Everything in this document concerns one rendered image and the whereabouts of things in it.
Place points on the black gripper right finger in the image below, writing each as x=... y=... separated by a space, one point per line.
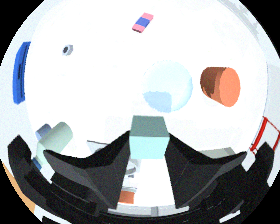
x=191 y=172

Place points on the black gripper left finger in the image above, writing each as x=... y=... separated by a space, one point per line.
x=103 y=171

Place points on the blue-grey cylinder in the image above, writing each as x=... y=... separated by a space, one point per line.
x=42 y=131

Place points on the light blue cube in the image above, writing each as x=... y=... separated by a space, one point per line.
x=148 y=138

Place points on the white balance scale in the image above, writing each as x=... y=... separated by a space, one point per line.
x=132 y=167

